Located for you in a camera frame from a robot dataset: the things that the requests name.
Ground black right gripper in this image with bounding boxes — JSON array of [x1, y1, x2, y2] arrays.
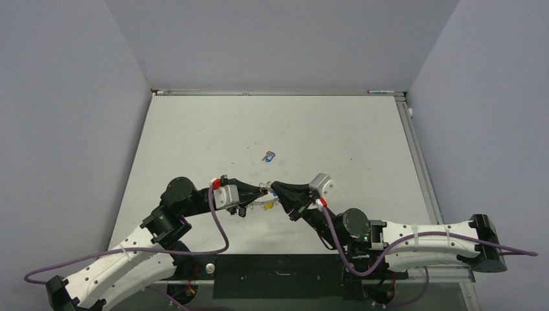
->
[[272, 180, 344, 248]]

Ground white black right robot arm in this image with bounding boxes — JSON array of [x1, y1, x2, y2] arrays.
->
[[270, 174, 507, 277]]

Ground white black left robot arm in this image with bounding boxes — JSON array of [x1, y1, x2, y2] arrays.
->
[[46, 176, 269, 310]]

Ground blue key tag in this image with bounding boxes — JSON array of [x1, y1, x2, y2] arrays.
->
[[264, 152, 276, 163]]

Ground silver key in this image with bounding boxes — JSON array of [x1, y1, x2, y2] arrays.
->
[[262, 151, 275, 163]]

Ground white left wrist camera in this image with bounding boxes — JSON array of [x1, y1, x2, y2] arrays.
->
[[212, 179, 238, 210]]

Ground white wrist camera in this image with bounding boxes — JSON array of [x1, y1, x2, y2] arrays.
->
[[212, 179, 238, 210], [308, 173, 338, 211]]

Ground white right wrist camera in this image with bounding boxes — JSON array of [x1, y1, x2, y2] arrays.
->
[[308, 173, 338, 211]]

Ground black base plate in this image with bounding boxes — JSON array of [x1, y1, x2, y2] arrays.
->
[[167, 254, 409, 303]]

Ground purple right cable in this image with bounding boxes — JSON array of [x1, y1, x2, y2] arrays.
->
[[319, 205, 539, 278]]

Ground purple cable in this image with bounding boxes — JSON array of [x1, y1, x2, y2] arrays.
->
[[319, 205, 539, 278], [23, 184, 230, 285]]

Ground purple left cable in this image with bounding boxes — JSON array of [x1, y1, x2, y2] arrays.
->
[[23, 184, 230, 285]]

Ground aluminium back rail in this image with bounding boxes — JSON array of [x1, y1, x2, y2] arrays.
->
[[151, 89, 406, 97]]

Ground aluminium rail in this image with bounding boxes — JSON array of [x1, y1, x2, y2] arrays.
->
[[394, 93, 443, 225], [151, 89, 406, 97]]

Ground aluminium right side rail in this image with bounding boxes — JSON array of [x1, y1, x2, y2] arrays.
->
[[394, 93, 443, 225]]

